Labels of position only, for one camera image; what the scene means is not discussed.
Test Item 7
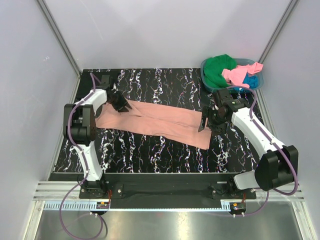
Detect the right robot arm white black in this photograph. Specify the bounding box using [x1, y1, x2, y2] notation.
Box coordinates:
[198, 87, 299, 199]

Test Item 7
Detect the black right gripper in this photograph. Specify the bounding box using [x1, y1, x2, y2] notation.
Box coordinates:
[198, 106, 228, 137]

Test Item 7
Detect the left orange connector box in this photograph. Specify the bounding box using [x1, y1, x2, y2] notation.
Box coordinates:
[96, 201, 110, 209]

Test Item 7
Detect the bright pink t shirt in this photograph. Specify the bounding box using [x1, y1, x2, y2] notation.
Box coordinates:
[221, 62, 264, 89]

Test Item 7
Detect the folded black t shirt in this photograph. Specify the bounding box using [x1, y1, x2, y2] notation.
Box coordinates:
[75, 69, 121, 101]

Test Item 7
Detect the right orange connector box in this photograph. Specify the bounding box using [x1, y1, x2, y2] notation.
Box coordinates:
[230, 202, 247, 211]

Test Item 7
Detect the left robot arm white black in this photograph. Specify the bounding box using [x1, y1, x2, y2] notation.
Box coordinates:
[63, 73, 132, 198]

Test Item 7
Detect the blue plastic laundry basket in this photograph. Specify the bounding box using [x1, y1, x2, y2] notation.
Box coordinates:
[200, 58, 264, 93]

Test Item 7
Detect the green t shirt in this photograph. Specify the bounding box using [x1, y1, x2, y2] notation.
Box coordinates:
[203, 54, 237, 89]

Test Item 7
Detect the orange connector box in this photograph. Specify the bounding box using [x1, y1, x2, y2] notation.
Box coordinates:
[96, 201, 110, 209]
[230, 202, 247, 211]

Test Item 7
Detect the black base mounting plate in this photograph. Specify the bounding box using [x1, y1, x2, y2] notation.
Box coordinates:
[79, 173, 256, 211]

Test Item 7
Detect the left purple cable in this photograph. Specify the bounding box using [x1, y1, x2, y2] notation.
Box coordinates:
[58, 72, 107, 238]

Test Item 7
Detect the blue t shirt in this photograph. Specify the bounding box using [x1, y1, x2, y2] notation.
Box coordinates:
[231, 73, 259, 90]

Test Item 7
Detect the dusty pink t shirt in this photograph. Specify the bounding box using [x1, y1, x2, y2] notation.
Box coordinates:
[95, 100, 212, 150]

